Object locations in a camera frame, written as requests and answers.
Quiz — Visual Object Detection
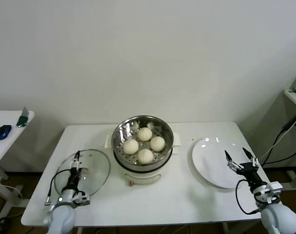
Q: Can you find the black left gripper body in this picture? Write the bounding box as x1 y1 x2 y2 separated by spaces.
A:
65 169 81 194

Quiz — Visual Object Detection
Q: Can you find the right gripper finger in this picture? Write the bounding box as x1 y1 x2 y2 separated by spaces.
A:
242 147 260 168
224 150 243 171

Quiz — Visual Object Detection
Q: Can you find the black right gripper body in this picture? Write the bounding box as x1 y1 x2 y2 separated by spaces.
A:
235 162 264 190

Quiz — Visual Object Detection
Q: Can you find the round glass pot lid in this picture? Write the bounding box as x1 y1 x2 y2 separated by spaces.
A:
54 149 111 201

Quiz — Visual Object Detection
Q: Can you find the white steamed baozi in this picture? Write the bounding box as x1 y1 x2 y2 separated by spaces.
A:
137 149 154 164
123 139 139 155
137 127 153 141
149 136 166 152

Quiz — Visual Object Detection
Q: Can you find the perforated steel steamer basket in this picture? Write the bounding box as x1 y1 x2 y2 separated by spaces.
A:
104 116 182 171

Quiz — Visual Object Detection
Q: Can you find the large white plate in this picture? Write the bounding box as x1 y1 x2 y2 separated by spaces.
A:
188 137 251 190

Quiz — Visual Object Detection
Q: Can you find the black power adapter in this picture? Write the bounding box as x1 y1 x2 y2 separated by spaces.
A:
283 113 296 132

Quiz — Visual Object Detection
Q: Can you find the white shelf stand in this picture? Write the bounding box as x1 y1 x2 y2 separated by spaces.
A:
272 89 296 195

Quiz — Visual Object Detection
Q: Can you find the white side table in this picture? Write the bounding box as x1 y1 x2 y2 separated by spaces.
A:
0 110 36 203

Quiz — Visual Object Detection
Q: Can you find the blue computer mouse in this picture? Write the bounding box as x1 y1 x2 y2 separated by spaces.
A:
0 124 12 140

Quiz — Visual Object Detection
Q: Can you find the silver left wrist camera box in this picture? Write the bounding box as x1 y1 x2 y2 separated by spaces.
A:
73 192 91 206

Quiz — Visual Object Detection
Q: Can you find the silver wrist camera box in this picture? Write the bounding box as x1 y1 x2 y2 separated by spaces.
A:
73 192 91 206
266 180 284 195

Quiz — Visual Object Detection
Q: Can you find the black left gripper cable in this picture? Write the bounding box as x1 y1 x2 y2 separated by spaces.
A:
44 168 77 206

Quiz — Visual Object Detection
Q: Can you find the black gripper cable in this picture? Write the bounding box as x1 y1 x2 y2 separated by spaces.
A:
235 179 260 215
44 168 77 206

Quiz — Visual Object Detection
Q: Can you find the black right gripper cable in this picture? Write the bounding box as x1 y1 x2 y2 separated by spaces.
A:
235 179 260 215

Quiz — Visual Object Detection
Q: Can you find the black power cable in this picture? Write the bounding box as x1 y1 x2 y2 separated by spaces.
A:
261 130 296 166

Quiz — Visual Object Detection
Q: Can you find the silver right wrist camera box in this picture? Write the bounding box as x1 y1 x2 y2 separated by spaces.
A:
266 180 284 195

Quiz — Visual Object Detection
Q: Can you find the white power cable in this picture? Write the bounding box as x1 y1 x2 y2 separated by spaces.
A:
259 120 296 161

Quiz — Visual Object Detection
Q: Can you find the green handled scraper tool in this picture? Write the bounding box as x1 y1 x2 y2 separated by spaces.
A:
17 106 30 128

